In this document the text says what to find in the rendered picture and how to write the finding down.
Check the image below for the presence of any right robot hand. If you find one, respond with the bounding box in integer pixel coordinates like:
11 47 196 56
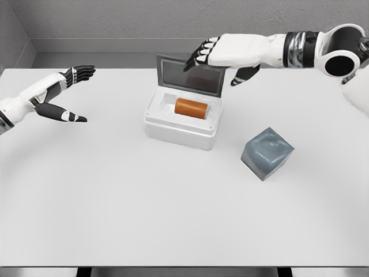
183 33 262 87

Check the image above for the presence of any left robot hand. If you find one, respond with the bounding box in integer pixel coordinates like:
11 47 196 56
28 65 96 123

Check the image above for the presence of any grey hinged box lid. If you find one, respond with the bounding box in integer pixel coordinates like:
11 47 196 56
156 53 226 99

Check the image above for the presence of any orange cylinder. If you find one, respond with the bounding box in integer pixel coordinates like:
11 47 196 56
174 97 209 119

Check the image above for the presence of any white box base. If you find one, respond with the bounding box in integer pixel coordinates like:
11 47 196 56
143 84 225 152

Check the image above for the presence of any grey cube block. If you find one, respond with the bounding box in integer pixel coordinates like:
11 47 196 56
240 126 295 182

